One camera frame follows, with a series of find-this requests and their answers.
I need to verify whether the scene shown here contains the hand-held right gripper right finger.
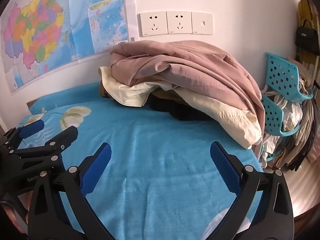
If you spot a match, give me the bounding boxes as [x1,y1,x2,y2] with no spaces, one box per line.
[209,141,295,240]

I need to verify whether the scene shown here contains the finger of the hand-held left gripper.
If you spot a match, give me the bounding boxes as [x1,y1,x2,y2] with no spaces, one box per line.
[11,126,79,163]
[0,119,44,154]

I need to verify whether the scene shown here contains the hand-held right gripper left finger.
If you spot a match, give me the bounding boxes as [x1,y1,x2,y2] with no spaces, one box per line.
[28,142,112,240]

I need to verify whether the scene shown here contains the cream garment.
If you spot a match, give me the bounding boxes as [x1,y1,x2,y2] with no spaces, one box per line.
[99,66,263,150]

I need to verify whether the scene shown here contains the pink garment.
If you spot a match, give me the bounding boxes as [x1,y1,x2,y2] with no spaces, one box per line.
[109,40,266,140]

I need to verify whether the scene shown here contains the person's left hand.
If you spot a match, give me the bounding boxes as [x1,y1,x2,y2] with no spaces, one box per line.
[0,197,30,233]

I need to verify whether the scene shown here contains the teal plastic basket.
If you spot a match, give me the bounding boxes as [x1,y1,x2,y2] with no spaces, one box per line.
[259,144,278,162]
[265,52,314,103]
[260,94,300,137]

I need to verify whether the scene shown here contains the blue floral bedsheet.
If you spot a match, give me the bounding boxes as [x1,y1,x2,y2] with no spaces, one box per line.
[20,82,265,240]

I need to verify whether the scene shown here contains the brown garment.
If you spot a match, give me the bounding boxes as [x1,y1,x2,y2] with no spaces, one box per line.
[98,81,118,100]

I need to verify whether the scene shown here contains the black garment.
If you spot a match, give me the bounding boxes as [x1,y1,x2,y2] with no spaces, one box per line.
[146,96,218,121]

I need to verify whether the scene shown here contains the white plastic bags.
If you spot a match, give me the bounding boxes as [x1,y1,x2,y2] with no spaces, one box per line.
[281,99,304,132]

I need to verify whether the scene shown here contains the black handbag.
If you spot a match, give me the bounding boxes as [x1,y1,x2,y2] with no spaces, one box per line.
[295,19,320,55]

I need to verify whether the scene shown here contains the yellow hanging cloth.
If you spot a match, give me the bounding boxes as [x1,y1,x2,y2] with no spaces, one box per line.
[297,0,317,30]

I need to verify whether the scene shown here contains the wooden bed frame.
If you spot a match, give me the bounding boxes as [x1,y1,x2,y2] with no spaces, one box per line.
[26,97,38,111]

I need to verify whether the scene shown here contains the colourful wall map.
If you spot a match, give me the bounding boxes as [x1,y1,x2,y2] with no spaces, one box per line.
[0,0,137,96]

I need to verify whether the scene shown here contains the white wall power socket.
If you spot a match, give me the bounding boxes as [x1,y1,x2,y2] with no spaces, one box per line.
[166,11,192,35]
[139,11,167,37]

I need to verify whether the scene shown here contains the white wall data plate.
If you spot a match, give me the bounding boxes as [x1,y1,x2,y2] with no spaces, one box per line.
[191,12,213,35]

